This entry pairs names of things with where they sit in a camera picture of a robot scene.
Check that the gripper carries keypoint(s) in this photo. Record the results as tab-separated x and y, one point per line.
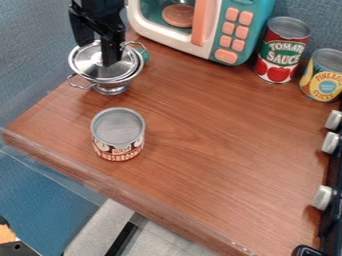
103	12

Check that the silver lid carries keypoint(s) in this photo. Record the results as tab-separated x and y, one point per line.
89	63

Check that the silver pot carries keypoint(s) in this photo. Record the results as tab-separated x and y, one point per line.
109	81

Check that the green toy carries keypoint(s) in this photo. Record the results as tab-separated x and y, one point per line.
143	55

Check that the brown toy cookie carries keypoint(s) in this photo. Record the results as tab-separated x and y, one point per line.
178	16

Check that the brown mushroom can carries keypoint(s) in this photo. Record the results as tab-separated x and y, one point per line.
118	140

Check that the toy microwave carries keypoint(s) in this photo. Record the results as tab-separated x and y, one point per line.
231	36

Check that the red tomato sauce can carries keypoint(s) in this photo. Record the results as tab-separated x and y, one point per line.
280	53

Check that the yellow pineapple can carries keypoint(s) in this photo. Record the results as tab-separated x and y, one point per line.
323	80

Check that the toy stove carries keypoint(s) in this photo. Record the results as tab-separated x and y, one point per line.
331	166

